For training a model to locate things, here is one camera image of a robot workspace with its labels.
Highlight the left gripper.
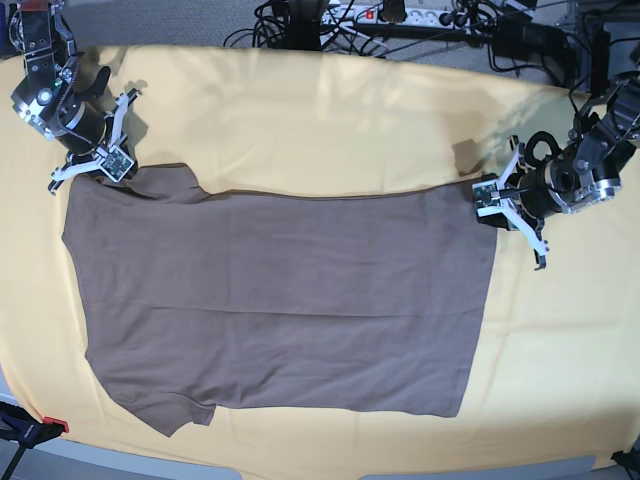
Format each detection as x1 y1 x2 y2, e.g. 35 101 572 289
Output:
495 135 580 271

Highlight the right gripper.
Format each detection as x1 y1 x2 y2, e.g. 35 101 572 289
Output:
47 88 139 194

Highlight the brown T-shirt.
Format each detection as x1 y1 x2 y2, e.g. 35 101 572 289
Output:
62 165 497 436

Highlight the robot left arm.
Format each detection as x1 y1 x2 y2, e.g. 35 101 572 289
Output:
496 72 639 270

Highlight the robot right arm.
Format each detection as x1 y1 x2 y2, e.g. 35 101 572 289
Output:
5 1 141 194

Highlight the black power adapter box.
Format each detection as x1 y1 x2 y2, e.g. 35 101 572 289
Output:
492 16 566 56

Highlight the white power strip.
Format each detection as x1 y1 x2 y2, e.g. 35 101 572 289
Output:
320 3 471 33

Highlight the black clamp at right corner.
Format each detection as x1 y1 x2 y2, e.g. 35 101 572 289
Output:
611 448 640 479

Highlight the blue clamp with red tip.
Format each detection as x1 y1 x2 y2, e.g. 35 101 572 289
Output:
1 402 69 449

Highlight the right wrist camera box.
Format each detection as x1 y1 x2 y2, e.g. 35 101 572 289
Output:
99 146 135 182

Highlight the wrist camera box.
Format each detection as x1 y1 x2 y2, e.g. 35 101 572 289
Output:
99 146 135 182
472 180 503 218

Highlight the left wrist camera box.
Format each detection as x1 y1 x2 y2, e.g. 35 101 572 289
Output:
472 180 503 218

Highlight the black table leg post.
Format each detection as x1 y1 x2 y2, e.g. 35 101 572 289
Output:
589 29 611 96

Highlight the black center stand post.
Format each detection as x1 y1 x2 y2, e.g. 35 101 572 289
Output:
284 0 328 51

